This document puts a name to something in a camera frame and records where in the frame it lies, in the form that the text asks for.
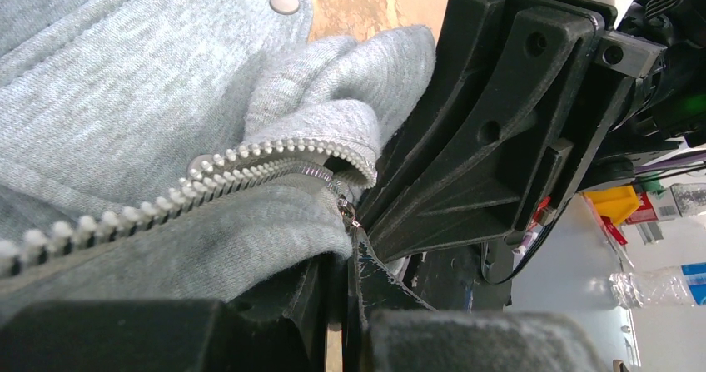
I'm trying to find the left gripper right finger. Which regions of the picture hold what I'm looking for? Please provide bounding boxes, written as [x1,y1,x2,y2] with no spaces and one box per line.
[344,228,604,371]

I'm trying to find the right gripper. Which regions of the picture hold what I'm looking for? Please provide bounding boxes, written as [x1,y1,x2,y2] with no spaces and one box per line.
[367,0,684,261]

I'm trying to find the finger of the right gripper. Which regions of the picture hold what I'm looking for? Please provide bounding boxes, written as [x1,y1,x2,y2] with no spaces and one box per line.
[358,0,505,229]

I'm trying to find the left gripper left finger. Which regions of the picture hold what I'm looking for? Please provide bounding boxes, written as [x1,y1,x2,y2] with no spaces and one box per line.
[1,256,331,371]

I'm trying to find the grey zip jacket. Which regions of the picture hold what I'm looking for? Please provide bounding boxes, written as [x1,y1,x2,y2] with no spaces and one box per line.
[1,0,435,321]

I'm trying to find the yellow block in background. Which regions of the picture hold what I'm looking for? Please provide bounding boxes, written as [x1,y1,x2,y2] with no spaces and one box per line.
[584,186,641,225]

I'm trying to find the clear plastic bottle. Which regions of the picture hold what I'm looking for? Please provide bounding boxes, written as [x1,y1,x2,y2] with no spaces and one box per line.
[609,262,705,310]

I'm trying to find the red and white box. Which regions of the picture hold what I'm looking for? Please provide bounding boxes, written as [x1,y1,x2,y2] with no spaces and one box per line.
[624,183,705,225]

